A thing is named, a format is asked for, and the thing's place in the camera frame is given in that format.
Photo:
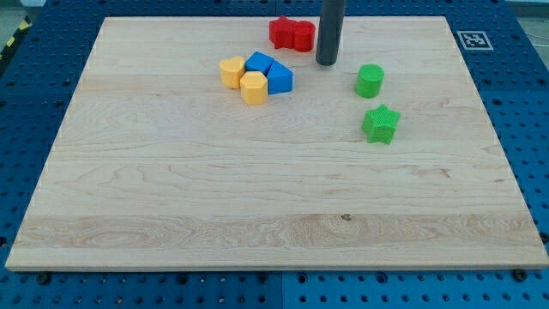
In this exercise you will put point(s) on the yellow hexagon block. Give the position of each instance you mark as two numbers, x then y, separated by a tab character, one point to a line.
254	87

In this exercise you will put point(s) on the green star block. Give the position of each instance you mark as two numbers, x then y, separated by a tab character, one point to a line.
380	124

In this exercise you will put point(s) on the blue cube block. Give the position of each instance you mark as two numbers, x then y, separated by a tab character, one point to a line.
259	61

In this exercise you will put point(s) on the yellow heart block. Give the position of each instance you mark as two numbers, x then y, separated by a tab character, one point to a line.
231	71

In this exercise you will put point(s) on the red cylinder block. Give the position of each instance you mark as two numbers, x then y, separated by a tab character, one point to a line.
303	36

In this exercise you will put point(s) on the black board stop bolt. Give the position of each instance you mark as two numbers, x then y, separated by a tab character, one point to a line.
519	275
43	278

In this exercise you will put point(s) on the black board stop bolt left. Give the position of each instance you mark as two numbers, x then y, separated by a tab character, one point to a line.
43	278

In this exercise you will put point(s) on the light wooden board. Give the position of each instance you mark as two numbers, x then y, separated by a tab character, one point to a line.
158	166

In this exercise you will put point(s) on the blue triangle block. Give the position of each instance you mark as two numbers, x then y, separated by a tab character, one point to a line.
280	78

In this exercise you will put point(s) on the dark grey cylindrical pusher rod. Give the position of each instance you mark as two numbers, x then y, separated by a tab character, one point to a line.
329	31

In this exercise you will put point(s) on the black board stop bolt right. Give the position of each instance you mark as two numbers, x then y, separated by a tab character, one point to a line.
519	275

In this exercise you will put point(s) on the white fiducial marker tag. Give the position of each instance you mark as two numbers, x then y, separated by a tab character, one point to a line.
473	40

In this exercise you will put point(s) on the green cylinder block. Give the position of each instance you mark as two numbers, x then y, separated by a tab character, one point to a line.
369	80

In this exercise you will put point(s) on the red star block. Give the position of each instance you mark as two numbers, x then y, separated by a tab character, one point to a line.
280	32

